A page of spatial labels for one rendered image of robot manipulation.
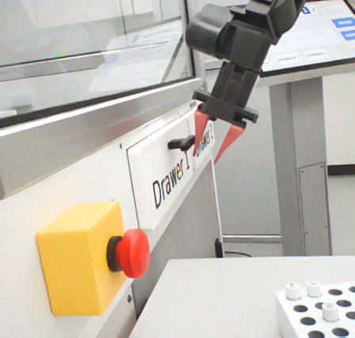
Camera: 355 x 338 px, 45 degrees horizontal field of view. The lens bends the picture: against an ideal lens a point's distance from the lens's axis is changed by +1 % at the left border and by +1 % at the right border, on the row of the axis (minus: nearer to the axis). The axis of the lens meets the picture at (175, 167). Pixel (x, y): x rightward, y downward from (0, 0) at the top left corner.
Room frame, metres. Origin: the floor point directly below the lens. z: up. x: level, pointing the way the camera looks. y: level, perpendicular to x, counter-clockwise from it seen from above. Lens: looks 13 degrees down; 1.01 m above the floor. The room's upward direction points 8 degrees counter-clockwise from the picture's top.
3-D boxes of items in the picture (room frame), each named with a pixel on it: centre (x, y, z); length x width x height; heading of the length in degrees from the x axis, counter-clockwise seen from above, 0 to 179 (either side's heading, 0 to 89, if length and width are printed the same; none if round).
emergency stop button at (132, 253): (0.33, 0.05, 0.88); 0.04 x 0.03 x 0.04; 165
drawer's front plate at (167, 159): (0.66, 0.01, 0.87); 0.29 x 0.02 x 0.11; 165
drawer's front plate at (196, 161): (0.96, -0.07, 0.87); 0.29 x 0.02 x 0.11; 165
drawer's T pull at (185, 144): (0.65, -0.01, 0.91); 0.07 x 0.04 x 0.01; 165
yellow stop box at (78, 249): (0.34, 0.08, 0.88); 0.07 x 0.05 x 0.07; 165
